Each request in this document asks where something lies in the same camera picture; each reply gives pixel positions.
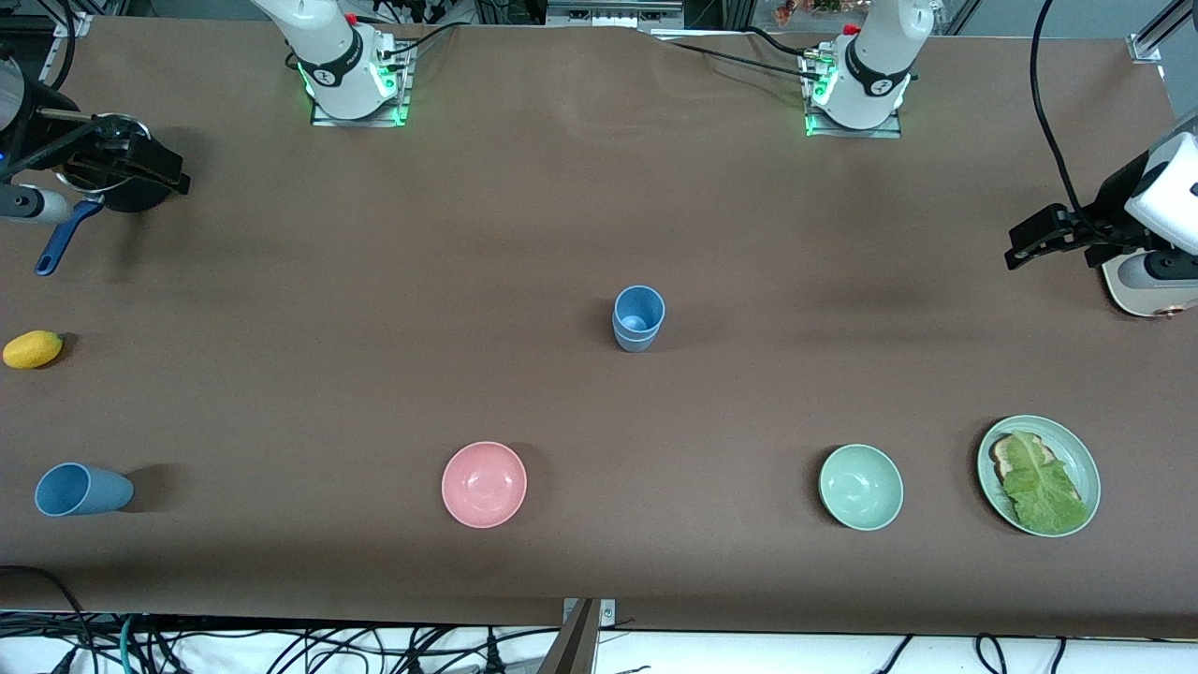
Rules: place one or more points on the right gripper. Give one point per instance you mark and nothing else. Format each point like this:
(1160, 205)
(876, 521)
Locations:
(49, 133)

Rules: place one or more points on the pink bowl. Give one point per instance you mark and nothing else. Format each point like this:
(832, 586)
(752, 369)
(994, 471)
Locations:
(484, 484)

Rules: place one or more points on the blue plastic cup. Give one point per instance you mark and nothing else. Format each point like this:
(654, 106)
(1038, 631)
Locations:
(89, 491)
(639, 307)

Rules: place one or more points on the green lettuce leaf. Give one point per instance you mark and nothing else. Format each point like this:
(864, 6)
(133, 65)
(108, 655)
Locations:
(1044, 491)

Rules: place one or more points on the green bowl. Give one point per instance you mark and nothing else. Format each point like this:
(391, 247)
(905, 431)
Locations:
(861, 487)

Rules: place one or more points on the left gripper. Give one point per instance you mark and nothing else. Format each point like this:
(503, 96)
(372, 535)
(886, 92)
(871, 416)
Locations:
(1110, 208)

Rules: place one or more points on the green plate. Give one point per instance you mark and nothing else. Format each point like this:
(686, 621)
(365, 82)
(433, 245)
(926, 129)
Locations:
(1076, 459)

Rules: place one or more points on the cream white toaster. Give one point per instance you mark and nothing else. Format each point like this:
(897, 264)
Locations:
(1137, 300)

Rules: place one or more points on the yellow lemon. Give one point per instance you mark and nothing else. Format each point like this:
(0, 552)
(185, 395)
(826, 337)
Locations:
(33, 349)

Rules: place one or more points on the blue cup with paper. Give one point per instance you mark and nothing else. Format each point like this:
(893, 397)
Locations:
(635, 344)

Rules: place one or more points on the silver table edge clamp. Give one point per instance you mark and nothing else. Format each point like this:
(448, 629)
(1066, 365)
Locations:
(608, 613)

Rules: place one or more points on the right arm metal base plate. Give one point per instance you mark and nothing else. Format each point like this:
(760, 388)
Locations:
(401, 89)

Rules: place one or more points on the toasted bread slice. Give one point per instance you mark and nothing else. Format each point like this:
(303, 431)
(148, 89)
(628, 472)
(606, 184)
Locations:
(1001, 459)

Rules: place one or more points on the dark brown pole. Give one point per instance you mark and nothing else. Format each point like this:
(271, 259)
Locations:
(573, 646)

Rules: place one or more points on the silver table corner bracket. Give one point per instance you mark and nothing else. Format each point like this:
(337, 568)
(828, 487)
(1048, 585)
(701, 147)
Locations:
(73, 23)
(1156, 33)

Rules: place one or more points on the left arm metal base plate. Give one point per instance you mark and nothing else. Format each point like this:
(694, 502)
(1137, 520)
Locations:
(812, 122)

